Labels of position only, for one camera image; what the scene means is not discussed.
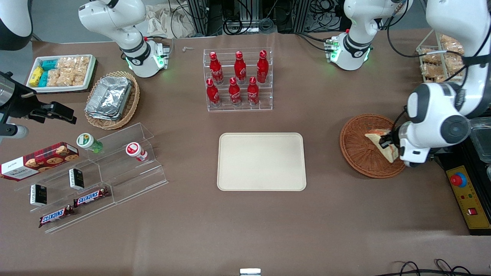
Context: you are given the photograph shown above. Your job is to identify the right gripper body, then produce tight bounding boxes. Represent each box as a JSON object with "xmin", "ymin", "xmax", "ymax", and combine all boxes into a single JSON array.
[{"xmin": 15, "ymin": 89, "xmax": 53, "ymax": 120}]

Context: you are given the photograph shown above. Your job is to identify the triangular sandwich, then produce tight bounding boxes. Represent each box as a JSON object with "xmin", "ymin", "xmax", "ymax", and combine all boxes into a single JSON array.
[{"xmin": 364, "ymin": 130, "xmax": 400, "ymax": 164}]

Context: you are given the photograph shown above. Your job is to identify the round brown wicker basket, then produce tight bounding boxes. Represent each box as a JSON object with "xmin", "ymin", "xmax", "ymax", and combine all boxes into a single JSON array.
[{"xmin": 339, "ymin": 114, "xmax": 407, "ymax": 179}]

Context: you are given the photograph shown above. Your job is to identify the white rectangular snack tray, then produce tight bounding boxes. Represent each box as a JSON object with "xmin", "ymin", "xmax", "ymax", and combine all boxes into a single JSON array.
[{"xmin": 26, "ymin": 54, "xmax": 96, "ymax": 92}]

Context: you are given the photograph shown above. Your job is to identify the light oval wicker basket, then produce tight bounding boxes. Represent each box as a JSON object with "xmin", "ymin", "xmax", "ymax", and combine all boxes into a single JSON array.
[{"xmin": 84, "ymin": 71, "xmax": 140, "ymax": 130}]

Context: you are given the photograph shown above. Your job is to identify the beige plastic serving tray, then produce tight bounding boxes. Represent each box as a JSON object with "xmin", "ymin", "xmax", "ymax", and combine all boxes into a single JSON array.
[{"xmin": 217, "ymin": 133, "xmax": 307, "ymax": 191}]

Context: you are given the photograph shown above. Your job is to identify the green capped drink bottle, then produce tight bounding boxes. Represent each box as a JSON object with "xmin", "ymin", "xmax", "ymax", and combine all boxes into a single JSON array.
[{"xmin": 76, "ymin": 133, "xmax": 103, "ymax": 154}]

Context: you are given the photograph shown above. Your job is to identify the yellow snack packet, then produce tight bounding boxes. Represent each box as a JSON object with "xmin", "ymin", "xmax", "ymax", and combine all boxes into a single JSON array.
[{"xmin": 29, "ymin": 66, "xmax": 44, "ymax": 87}]

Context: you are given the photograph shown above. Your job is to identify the stacked aluminium foil trays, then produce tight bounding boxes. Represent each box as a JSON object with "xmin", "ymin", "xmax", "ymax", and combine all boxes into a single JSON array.
[{"xmin": 85, "ymin": 76, "xmax": 133, "ymax": 121}]

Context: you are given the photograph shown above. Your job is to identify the red tartan cookie box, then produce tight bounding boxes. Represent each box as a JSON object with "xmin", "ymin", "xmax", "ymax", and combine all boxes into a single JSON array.
[{"xmin": 0, "ymin": 142, "xmax": 80, "ymax": 181}]

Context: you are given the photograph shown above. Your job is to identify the small black white box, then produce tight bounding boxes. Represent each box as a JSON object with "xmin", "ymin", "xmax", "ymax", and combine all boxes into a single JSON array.
[
  {"xmin": 30, "ymin": 184, "xmax": 48, "ymax": 207},
  {"xmin": 69, "ymin": 168, "xmax": 85, "ymax": 190}
]

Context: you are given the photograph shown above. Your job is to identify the clear plastic container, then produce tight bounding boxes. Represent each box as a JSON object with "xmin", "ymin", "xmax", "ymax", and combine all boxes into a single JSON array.
[{"xmin": 470, "ymin": 118, "xmax": 491, "ymax": 163}]

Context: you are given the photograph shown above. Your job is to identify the black yellow emergency stop box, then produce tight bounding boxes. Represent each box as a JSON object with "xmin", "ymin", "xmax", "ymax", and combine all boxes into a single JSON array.
[{"xmin": 437, "ymin": 148, "xmax": 491, "ymax": 235}]

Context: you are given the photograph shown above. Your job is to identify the red capped drink bottle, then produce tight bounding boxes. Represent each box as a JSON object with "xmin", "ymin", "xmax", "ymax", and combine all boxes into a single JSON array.
[{"xmin": 125, "ymin": 142, "xmax": 148, "ymax": 163}]

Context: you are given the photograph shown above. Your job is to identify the snickers chocolate bar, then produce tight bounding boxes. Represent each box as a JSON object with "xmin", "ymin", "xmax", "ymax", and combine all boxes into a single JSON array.
[
  {"xmin": 73, "ymin": 187, "xmax": 110, "ymax": 207},
  {"xmin": 38, "ymin": 205, "xmax": 75, "ymax": 228}
]

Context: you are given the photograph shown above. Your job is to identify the clear acrylic stepped display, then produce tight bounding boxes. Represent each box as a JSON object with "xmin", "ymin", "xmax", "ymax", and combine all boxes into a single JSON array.
[{"xmin": 13, "ymin": 123, "xmax": 169, "ymax": 234}]

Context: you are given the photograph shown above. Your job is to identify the clear acrylic bottle rack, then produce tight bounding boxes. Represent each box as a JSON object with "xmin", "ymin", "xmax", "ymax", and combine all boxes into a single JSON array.
[{"xmin": 203, "ymin": 48, "xmax": 273, "ymax": 112}]

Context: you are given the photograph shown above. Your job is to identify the beige cloth bag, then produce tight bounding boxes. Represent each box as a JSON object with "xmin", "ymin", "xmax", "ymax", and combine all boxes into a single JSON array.
[{"xmin": 145, "ymin": 4, "xmax": 197, "ymax": 39}]

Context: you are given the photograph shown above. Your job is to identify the red cola bottle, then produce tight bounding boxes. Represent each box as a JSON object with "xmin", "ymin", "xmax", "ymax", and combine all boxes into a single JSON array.
[
  {"xmin": 229, "ymin": 77, "xmax": 242, "ymax": 107},
  {"xmin": 257, "ymin": 50, "xmax": 269, "ymax": 84},
  {"xmin": 247, "ymin": 76, "xmax": 260, "ymax": 106},
  {"xmin": 209, "ymin": 52, "xmax": 224, "ymax": 85},
  {"xmin": 234, "ymin": 51, "xmax": 247, "ymax": 84},
  {"xmin": 206, "ymin": 78, "xmax": 221, "ymax": 108}
]

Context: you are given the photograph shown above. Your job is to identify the thin black looped cable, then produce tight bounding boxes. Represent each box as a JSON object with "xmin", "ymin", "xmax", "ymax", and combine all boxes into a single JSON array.
[{"xmin": 391, "ymin": 106, "xmax": 409, "ymax": 134}]

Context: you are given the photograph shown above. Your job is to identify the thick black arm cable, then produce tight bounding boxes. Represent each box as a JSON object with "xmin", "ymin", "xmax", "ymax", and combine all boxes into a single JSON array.
[{"xmin": 387, "ymin": 0, "xmax": 466, "ymax": 59}]

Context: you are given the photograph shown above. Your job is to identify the white wire rack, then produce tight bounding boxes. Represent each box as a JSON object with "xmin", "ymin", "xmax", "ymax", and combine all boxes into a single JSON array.
[{"xmin": 416, "ymin": 30, "xmax": 466, "ymax": 84}]

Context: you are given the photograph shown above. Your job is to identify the black curved arm cable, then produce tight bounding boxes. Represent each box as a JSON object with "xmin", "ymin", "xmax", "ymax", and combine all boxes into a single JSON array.
[{"xmin": 458, "ymin": 50, "xmax": 491, "ymax": 87}]

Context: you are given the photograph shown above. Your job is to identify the black cable on table edge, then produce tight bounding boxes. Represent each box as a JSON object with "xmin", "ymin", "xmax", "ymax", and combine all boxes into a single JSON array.
[{"xmin": 378, "ymin": 259, "xmax": 491, "ymax": 276}]

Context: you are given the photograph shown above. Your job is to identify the black base power cables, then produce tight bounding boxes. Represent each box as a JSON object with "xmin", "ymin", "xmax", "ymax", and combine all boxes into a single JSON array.
[{"xmin": 295, "ymin": 32, "xmax": 331, "ymax": 53}]

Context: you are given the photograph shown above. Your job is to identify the aluminium frame post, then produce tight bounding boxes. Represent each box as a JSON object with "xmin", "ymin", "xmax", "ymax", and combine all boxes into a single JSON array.
[
  {"xmin": 293, "ymin": 0, "xmax": 319, "ymax": 33},
  {"xmin": 187, "ymin": 0, "xmax": 215, "ymax": 37}
]

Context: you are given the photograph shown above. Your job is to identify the black floor cable bundle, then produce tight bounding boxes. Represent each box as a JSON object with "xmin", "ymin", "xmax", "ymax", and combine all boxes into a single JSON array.
[{"xmin": 221, "ymin": 0, "xmax": 277, "ymax": 36}]

